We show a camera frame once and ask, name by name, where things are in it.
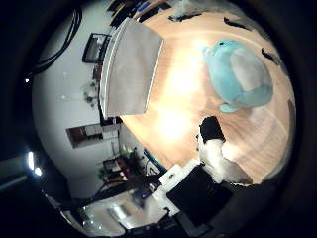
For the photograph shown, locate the teal plush whale toy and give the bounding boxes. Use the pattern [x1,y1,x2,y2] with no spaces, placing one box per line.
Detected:
[201,39,274,114]

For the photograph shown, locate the green potted plant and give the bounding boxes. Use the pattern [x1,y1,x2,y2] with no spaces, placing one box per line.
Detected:
[82,81,100,107]

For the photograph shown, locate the bright ceiling light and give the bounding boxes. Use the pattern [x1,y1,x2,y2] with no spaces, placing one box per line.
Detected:
[26,150,44,178]

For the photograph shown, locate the black metal shelf rack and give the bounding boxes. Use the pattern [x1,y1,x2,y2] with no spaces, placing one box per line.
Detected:
[81,32,113,64]

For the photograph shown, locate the black hanging cables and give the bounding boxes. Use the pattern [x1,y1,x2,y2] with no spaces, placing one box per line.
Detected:
[29,5,83,76]

